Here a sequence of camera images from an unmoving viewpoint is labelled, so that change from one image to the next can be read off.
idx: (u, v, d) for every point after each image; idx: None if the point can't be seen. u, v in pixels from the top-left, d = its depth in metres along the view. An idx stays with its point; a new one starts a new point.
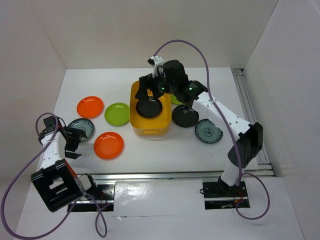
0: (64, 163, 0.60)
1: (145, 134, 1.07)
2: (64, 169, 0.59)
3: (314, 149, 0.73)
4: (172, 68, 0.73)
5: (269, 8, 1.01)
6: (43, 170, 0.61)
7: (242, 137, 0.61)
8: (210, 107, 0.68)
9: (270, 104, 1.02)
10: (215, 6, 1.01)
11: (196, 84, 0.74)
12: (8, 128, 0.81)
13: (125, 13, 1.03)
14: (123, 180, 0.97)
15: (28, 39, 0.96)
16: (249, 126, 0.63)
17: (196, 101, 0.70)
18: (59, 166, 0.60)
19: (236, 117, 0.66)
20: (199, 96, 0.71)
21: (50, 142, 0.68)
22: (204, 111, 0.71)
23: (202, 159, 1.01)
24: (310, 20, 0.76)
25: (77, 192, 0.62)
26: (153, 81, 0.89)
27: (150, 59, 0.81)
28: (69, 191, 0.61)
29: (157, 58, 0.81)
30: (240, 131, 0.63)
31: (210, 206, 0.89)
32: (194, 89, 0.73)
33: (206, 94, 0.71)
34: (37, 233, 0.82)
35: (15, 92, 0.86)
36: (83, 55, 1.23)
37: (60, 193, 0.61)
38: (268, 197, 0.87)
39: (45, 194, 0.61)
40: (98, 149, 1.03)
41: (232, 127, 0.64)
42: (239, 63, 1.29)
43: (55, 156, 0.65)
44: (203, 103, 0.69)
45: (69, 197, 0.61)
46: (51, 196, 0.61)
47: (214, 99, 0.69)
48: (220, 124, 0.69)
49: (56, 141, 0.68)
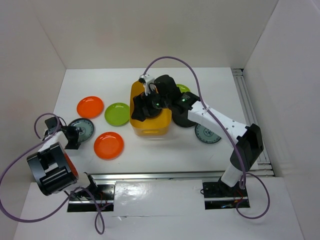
0: (59, 144, 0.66)
1: (145, 134, 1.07)
2: (58, 149, 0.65)
3: (315, 149, 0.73)
4: (163, 82, 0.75)
5: (269, 8, 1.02)
6: (39, 152, 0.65)
7: (241, 140, 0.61)
8: (205, 115, 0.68)
9: (270, 104, 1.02)
10: (215, 6, 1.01)
11: (189, 95, 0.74)
12: (8, 128, 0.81)
13: (126, 12, 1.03)
14: (123, 180, 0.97)
15: (27, 39, 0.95)
16: (246, 129, 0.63)
17: (190, 111, 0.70)
18: (53, 146, 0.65)
19: (232, 121, 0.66)
20: (193, 105, 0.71)
21: (52, 136, 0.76)
22: (200, 120, 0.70)
23: (202, 159, 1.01)
24: (310, 20, 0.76)
25: (69, 173, 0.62)
26: (146, 99, 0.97)
27: (141, 78, 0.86)
28: (61, 171, 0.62)
29: (147, 76, 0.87)
30: (238, 135, 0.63)
31: (210, 206, 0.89)
32: (187, 100, 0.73)
33: (200, 103, 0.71)
34: (37, 233, 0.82)
35: (15, 91, 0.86)
36: (83, 55, 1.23)
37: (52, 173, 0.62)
38: (268, 197, 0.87)
39: (37, 175, 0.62)
40: (98, 149, 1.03)
41: (229, 131, 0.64)
42: (239, 63, 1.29)
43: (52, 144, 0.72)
44: (197, 112, 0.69)
45: (60, 178, 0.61)
46: (43, 176, 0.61)
47: (208, 107, 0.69)
48: (217, 131, 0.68)
49: (56, 136, 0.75)
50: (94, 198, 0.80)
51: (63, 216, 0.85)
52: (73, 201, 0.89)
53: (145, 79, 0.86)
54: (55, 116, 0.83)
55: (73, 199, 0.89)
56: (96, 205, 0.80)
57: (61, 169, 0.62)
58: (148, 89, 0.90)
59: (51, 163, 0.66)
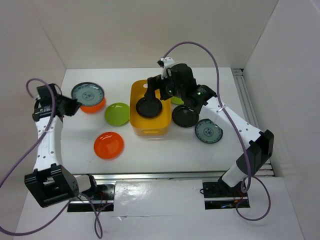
0: (60, 169, 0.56)
1: (146, 135, 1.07)
2: (61, 178, 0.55)
3: (315, 149, 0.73)
4: (180, 72, 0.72)
5: (269, 8, 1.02)
6: (36, 171, 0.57)
7: (253, 145, 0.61)
8: (220, 113, 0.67)
9: (270, 104, 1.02)
10: (216, 6, 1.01)
11: (204, 89, 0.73)
12: (8, 128, 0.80)
13: (126, 12, 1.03)
14: (123, 179, 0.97)
15: (27, 38, 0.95)
16: (260, 134, 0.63)
17: (205, 106, 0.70)
18: (55, 170, 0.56)
19: (246, 124, 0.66)
20: (208, 101, 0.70)
21: (46, 133, 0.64)
22: (213, 117, 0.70)
23: (202, 159, 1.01)
24: (310, 21, 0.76)
25: (69, 195, 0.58)
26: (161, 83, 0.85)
27: (159, 61, 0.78)
28: (62, 195, 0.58)
29: (167, 59, 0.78)
30: (251, 139, 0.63)
31: (210, 206, 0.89)
32: (202, 94, 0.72)
33: (215, 100, 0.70)
34: (36, 233, 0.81)
35: (15, 91, 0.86)
36: (82, 55, 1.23)
37: (53, 195, 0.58)
38: (269, 197, 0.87)
39: (37, 195, 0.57)
40: (98, 149, 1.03)
41: (242, 134, 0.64)
42: (239, 63, 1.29)
43: (49, 154, 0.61)
44: (212, 109, 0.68)
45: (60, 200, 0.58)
46: (43, 196, 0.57)
47: (223, 105, 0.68)
48: (230, 132, 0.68)
49: (51, 142, 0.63)
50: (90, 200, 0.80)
51: (63, 216, 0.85)
52: (73, 201, 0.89)
53: (164, 63, 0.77)
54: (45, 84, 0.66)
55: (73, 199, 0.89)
56: (91, 201, 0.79)
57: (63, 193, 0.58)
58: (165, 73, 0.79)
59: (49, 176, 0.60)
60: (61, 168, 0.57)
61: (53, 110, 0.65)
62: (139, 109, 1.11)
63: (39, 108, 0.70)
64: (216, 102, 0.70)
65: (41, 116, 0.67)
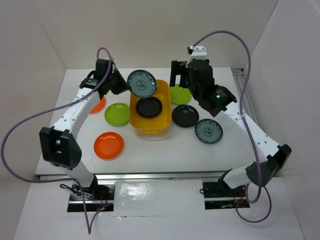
0: (68, 138, 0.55)
1: (146, 135, 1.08)
2: (67, 146, 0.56)
3: (315, 149, 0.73)
4: (200, 71, 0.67)
5: (269, 8, 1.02)
6: (52, 128, 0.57)
7: (270, 160, 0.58)
8: (238, 121, 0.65)
9: (270, 104, 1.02)
10: (216, 6, 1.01)
11: (224, 92, 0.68)
12: (8, 128, 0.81)
13: (126, 12, 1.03)
14: (124, 179, 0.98)
15: (28, 38, 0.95)
16: (278, 148, 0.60)
17: (224, 112, 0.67)
18: (64, 136, 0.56)
19: (265, 136, 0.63)
20: (228, 106, 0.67)
21: (79, 102, 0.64)
22: (231, 124, 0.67)
23: (202, 159, 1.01)
24: (310, 20, 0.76)
25: (67, 165, 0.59)
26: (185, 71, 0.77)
27: (189, 48, 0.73)
28: (62, 161, 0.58)
29: (197, 49, 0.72)
30: (269, 154, 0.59)
31: (210, 206, 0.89)
32: (221, 97, 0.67)
33: (235, 105, 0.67)
34: (37, 233, 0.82)
35: (16, 91, 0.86)
36: (82, 55, 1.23)
37: (55, 157, 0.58)
38: (270, 199, 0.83)
39: (43, 149, 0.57)
40: (99, 149, 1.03)
41: (260, 147, 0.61)
42: (239, 63, 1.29)
43: (69, 120, 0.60)
44: (231, 116, 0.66)
45: (59, 162, 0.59)
46: (47, 153, 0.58)
47: (243, 113, 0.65)
48: (246, 141, 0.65)
49: (78, 111, 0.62)
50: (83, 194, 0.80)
51: (63, 216, 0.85)
52: (73, 201, 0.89)
53: (193, 51, 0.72)
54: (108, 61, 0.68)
55: (73, 199, 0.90)
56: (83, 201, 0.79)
57: (63, 161, 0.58)
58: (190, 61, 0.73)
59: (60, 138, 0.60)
60: (70, 136, 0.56)
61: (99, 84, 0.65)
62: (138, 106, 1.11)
63: (90, 77, 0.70)
64: (237, 108, 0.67)
65: (86, 84, 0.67)
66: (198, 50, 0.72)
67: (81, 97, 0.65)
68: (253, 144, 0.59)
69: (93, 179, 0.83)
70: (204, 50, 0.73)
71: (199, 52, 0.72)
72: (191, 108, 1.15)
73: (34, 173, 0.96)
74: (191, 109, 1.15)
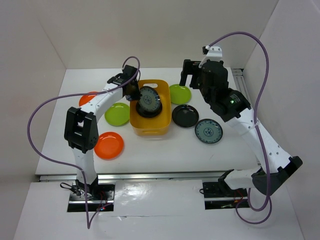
0: (91, 118, 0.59)
1: (145, 134, 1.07)
2: (88, 125, 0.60)
3: (314, 149, 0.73)
4: (215, 73, 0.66)
5: (269, 8, 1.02)
6: (79, 108, 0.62)
7: (281, 173, 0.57)
8: (251, 130, 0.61)
9: (270, 104, 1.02)
10: (216, 6, 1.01)
11: (238, 97, 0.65)
12: (8, 127, 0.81)
13: (126, 12, 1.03)
14: (123, 179, 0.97)
15: (28, 38, 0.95)
16: (289, 160, 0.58)
17: (237, 119, 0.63)
18: (88, 116, 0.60)
19: (277, 147, 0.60)
20: (241, 113, 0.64)
21: (105, 93, 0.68)
22: (242, 131, 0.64)
23: (202, 159, 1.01)
24: (310, 21, 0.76)
25: (83, 146, 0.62)
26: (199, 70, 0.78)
27: (204, 48, 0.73)
28: (79, 141, 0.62)
29: (213, 49, 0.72)
30: (280, 165, 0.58)
31: (210, 206, 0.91)
32: (236, 103, 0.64)
33: (249, 112, 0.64)
34: (36, 233, 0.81)
35: (16, 91, 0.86)
36: (83, 55, 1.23)
37: (75, 136, 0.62)
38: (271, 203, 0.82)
39: (66, 126, 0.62)
40: (98, 149, 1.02)
41: (272, 158, 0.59)
42: (239, 63, 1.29)
43: (95, 105, 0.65)
44: (244, 124, 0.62)
45: (77, 142, 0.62)
46: (70, 131, 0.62)
47: (257, 121, 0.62)
48: (256, 149, 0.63)
49: (104, 99, 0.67)
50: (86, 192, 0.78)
51: (63, 216, 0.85)
52: (73, 201, 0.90)
53: (208, 51, 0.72)
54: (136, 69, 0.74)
55: (73, 199, 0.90)
56: (85, 201, 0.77)
57: (80, 141, 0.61)
58: (204, 62, 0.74)
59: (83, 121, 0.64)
60: (93, 118, 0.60)
61: (126, 82, 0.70)
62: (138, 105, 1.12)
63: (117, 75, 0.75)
64: (250, 115, 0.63)
65: (113, 80, 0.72)
66: (214, 51, 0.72)
67: (108, 89, 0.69)
68: (266, 156, 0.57)
69: (95, 177, 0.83)
70: (220, 51, 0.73)
71: (215, 53, 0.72)
72: (191, 108, 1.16)
73: (34, 173, 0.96)
74: (191, 109, 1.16)
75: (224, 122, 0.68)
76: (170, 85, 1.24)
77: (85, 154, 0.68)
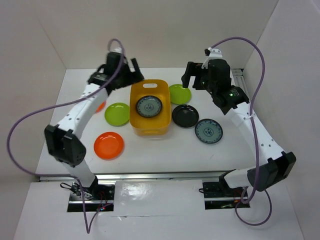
0: (71, 139, 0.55)
1: (145, 134, 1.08)
2: (69, 145, 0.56)
3: (315, 149, 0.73)
4: (217, 68, 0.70)
5: (269, 8, 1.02)
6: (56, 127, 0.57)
7: (271, 163, 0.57)
8: (246, 121, 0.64)
9: (270, 104, 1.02)
10: (216, 6, 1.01)
11: (238, 91, 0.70)
12: (9, 128, 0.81)
13: (126, 12, 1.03)
14: (123, 179, 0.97)
15: (28, 39, 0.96)
16: (282, 153, 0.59)
17: (233, 109, 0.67)
18: (67, 136, 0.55)
19: (270, 139, 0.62)
20: (238, 105, 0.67)
21: (85, 99, 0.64)
22: (238, 122, 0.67)
23: (202, 159, 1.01)
24: (310, 20, 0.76)
25: (70, 162, 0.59)
26: (202, 71, 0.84)
27: (206, 50, 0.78)
28: (66, 158, 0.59)
29: (214, 51, 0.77)
30: (270, 156, 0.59)
31: (210, 206, 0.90)
32: (234, 96, 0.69)
33: (246, 105, 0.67)
34: (36, 233, 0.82)
35: (16, 91, 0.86)
36: (83, 55, 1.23)
37: (59, 154, 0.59)
38: (271, 203, 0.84)
39: (49, 145, 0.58)
40: (99, 149, 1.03)
41: (263, 148, 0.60)
42: (239, 63, 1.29)
43: (75, 119, 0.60)
44: (239, 115, 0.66)
45: (63, 158, 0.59)
46: (53, 149, 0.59)
47: (253, 114, 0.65)
48: (250, 142, 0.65)
49: (84, 111, 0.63)
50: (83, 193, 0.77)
51: (63, 216, 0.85)
52: (73, 201, 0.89)
53: (211, 52, 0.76)
54: (120, 56, 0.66)
55: (73, 199, 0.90)
56: (83, 201, 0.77)
57: (66, 158, 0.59)
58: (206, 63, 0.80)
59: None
60: (73, 137, 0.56)
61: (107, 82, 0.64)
62: (139, 105, 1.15)
63: (100, 73, 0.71)
64: (247, 107, 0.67)
65: (95, 81, 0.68)
66: (216, 52, 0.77)
67: (88, 95, 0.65)
68: (256, 144, 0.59)
69: (94, 179, 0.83)
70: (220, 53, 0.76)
71: (215, 54, 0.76)
72: (191, 108, 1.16)
73: (34, 173, 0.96)
74: (191, 109, 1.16)
75: (224, 114, 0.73)
76: (170, 85, 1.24)
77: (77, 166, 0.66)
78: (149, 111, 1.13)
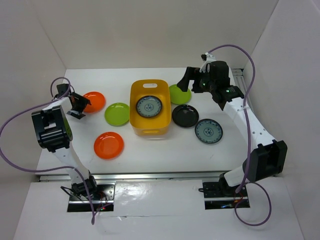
0: (59, 106, 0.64)
1: (145, 134, 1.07)
2: (58, 111, 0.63)
3: (315, 149, 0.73)
4: (217, 67, 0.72)
5: (270, 8, 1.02)
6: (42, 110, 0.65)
7: (260, 148, 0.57)
8: (239, 112, 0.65)
9: (270, 104, 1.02)
10: (216, 6, 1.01)
11: (235, 89, 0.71)
12: (8, 128, 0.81)
13: (126, 12, 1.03)
14: (123, 179, 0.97)
15: (28, 38, 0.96)
16: (272, 141, 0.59)
17: (228, 103, 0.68)
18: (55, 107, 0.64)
19: (262, 129, 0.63)
20: (234, 99, 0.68)
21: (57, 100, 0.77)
22: (233, 115, 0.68)
23: (202, 159, 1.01)
24: (310, 21, 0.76)
25: (63, 130, 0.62)
26: (201, 74, 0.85)
27: (203, 55, 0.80)
28: (57, 129, 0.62)
29: (211, 55, 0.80)
30: (260, 143, 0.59)
31: (210, 206, 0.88)
32: (231, 92, 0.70)
33: (240, 100, 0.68)
34: (36, 233, 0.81)
35: (16, 90, 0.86)
36: (83, 55, 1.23)
37: (49, 130, 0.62)
38: (270, 203, 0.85)
39: (37, 128, 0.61)
40: (100, 149, 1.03)
41: (254, 136, 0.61)
42: (239, 63, 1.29)
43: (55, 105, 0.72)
44: (233, 107, 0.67)
45: (54, 132, 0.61)
46: (41, 130, 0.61)
47: (246, 106, 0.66)
48: (244, 132, 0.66)
49: (61, 101, 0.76)
50: (89, 195, 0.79)
51: (63, 216, 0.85)
52: (73, 201, 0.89)
53: (208, 57, 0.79)
54: (68, 84, 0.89)
55: (73, 199, 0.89)
56: (90, 201, 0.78)
57: (58, 127, 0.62)
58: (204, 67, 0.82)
59: (52, 122, 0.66)
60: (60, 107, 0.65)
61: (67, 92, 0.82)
62: (139, 105, 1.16)
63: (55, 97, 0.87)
64: (241, 101, 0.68)
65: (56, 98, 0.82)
66: (212, 57, 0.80)
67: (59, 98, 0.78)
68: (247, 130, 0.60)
69: (89, 178, 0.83)
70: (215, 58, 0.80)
71: (212, 59, 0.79)
72: (191, 108, 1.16)
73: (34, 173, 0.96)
74: (191, 109, 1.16)
75: (221, 110, 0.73)
76: (170, 85, 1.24)
77: (70, 151, 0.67)
78: (148, 112, 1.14)
